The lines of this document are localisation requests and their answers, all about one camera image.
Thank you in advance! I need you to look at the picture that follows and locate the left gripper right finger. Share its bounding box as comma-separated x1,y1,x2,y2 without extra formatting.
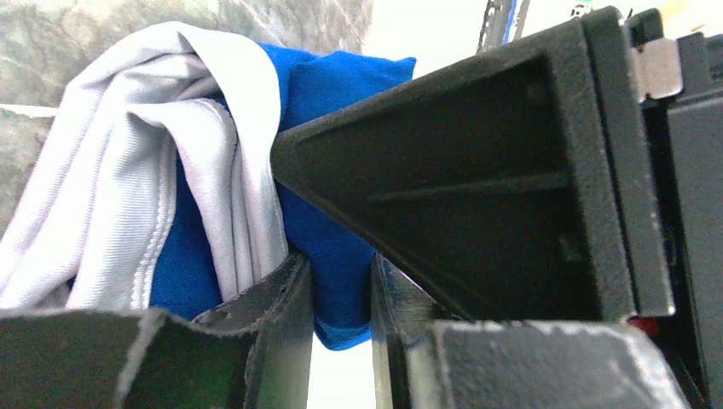
371,256,689,408

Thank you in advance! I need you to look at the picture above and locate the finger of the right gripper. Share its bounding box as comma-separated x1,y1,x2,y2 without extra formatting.
270,7,675,322

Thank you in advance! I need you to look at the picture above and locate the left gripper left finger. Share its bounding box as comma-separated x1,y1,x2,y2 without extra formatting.
1,252,313,408

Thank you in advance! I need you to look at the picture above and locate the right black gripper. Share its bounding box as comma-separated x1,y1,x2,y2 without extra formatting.
641,33,722,408

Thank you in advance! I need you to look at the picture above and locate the blue underwear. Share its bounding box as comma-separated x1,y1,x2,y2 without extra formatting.
1,22,416,351

